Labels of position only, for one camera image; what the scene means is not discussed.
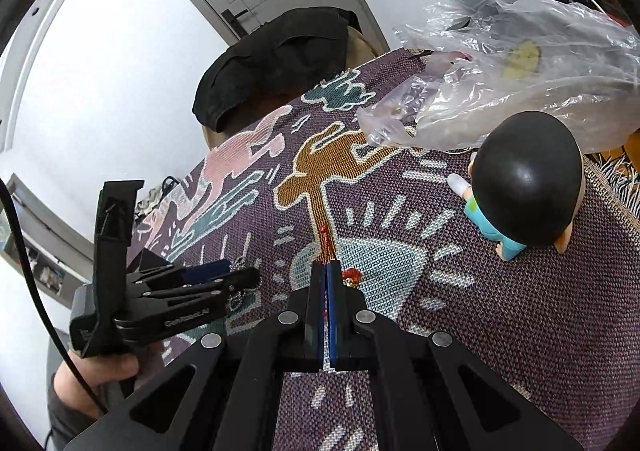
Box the black square gift box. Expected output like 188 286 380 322
135 248 176 274

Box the red cord charm bracelet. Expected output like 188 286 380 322
317 226 362 289

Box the black cable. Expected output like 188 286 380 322
0 178 108 419

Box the black door lock handle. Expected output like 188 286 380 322
220 8 251 39

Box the person's left hand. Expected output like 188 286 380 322
52 351 141 419

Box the clear plastic bag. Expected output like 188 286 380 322
356 0 640 154

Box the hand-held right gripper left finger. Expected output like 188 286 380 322
65 261 328 451

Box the black-haired boy figurine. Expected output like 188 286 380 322
447 112 587 260

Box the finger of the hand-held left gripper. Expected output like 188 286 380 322
112 267 261 347
127 258 232 299

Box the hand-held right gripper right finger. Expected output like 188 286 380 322
327 259 586 451

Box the black jacket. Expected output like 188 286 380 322
192 7 360 132

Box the printed woven blanket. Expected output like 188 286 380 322
125 48 640 451

